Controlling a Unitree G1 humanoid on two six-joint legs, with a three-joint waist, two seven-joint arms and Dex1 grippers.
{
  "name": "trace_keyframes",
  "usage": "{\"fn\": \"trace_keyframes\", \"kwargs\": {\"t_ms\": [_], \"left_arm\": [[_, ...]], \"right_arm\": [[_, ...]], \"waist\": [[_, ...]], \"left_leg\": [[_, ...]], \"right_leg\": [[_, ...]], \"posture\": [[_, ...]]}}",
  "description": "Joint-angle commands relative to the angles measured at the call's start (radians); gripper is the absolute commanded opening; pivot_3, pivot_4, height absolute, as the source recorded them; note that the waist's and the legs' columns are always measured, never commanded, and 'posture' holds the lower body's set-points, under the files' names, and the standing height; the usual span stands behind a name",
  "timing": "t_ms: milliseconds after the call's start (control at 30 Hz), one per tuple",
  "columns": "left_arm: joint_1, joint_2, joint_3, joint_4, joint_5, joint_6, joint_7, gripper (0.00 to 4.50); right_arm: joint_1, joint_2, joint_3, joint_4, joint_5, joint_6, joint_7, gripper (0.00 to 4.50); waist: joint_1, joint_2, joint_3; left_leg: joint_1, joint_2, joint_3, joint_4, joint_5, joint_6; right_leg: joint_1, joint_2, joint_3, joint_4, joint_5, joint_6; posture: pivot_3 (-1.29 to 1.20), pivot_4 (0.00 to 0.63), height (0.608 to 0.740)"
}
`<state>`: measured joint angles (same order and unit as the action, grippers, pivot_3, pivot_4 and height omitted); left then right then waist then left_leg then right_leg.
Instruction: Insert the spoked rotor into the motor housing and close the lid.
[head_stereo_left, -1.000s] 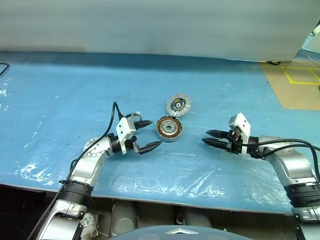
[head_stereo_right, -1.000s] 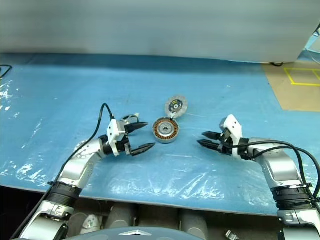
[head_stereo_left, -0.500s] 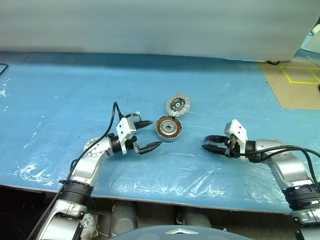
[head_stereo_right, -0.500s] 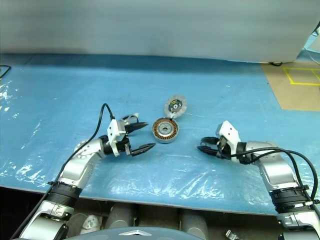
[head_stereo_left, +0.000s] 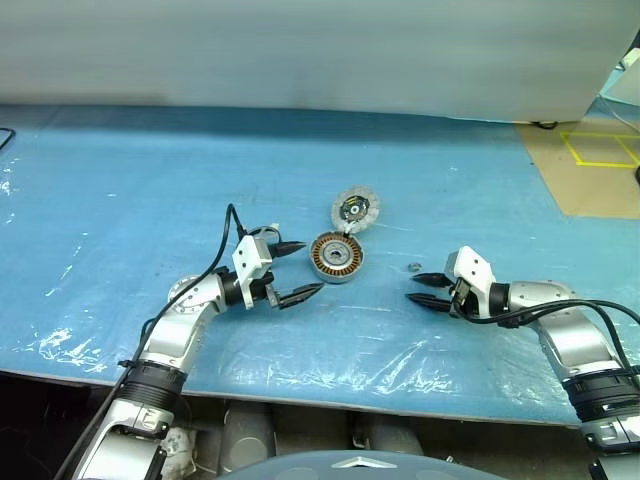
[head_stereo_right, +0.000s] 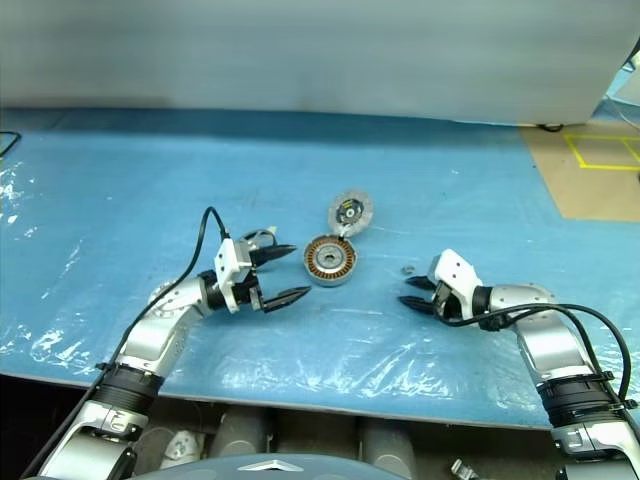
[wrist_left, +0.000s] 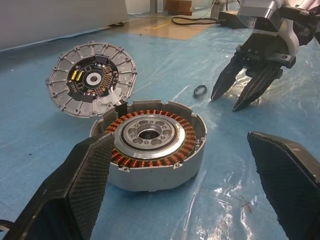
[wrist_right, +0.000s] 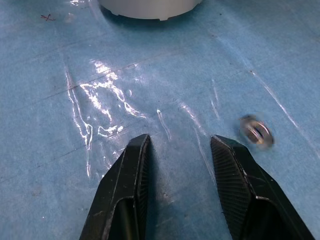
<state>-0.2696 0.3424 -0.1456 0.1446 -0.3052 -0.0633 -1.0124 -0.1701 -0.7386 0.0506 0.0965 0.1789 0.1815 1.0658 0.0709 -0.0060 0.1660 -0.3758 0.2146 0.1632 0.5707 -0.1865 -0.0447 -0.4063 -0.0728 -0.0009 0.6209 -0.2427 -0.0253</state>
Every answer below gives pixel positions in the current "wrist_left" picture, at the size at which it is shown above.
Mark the grey metal leg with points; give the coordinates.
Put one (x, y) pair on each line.
(153, 6)

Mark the silver lid with circuit board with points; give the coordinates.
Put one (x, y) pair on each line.
(62, 75)

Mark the brown box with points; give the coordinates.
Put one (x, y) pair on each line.
(178, 5)

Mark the silver motor housing copper coils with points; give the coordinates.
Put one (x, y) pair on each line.
(150, 178)

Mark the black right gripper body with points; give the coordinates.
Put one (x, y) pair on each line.
(262, 48)

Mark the white partition board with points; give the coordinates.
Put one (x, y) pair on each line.
(50, 17)

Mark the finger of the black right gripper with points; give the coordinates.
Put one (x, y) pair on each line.
(260, 86)
(227, 80)

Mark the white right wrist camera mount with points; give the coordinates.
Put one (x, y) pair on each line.
(260, 10)

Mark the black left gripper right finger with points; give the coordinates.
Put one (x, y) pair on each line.
(290, 180)

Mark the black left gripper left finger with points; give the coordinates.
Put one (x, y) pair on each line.
(75, 190)

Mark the blue plastic table sheet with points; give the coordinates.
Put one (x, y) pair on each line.
(37, 125)

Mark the white stand leg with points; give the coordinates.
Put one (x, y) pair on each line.
(216, 8)

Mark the black power adapter box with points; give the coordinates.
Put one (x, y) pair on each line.
(230, 20)

